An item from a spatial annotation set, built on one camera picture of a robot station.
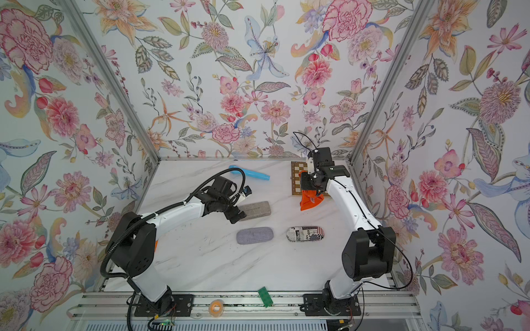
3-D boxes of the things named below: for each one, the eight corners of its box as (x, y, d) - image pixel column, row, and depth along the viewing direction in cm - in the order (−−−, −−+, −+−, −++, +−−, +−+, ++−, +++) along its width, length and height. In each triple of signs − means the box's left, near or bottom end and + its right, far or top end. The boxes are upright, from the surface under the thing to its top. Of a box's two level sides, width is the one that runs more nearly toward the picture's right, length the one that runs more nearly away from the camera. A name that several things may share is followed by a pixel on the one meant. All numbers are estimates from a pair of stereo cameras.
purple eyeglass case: (237, 245, 90) (236, 242, 88) (236, 232, 94) (235, 229, 91) (274, 240, 91) (274, 237, 89) (271, 228, 95) (272, 224, 93)
